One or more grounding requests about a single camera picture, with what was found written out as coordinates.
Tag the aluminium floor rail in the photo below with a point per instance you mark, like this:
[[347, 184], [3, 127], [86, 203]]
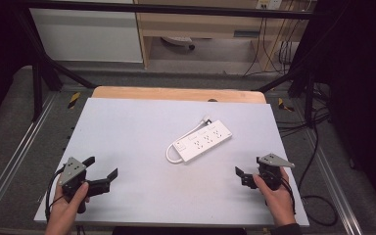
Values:
[[331, 179], [19, 150]]

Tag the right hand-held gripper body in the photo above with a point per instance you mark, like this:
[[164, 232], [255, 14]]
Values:
[[269, 168]]

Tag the white power plug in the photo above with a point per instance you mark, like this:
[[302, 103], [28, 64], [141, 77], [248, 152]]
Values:
[[206, 120]]

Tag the white chair base with caster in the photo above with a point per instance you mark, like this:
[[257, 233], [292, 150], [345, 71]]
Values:
[[178, 41]]

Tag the black metal frame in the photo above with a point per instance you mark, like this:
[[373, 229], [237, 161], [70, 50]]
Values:
[[163, 9]]

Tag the yellow black tape marker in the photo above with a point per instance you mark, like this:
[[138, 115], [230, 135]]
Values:
[[73, 100], [284, 105]]

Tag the white cabinet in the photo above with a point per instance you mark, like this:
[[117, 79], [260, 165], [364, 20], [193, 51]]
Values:
[[88, 36]]

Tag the white power strip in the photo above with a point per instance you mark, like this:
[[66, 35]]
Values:
[[204, 141]]

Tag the light wooden desk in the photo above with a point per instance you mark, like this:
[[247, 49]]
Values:
[[209, 23]]

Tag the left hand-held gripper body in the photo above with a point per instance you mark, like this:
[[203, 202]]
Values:
[[72, 174]]

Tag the person's right hand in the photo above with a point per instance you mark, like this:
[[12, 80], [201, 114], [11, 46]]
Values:
[[277, 202]]

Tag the wooden table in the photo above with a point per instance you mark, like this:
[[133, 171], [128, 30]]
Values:
[[176, 94]]

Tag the black curtain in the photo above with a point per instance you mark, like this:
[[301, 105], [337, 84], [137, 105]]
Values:
[[362, 81], [0, 49]]

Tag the white wall socket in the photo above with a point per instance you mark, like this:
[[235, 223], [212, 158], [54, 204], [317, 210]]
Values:
[[269, 4]]

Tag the person's left hand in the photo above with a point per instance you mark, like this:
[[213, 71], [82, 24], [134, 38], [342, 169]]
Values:
[[64, 209]]

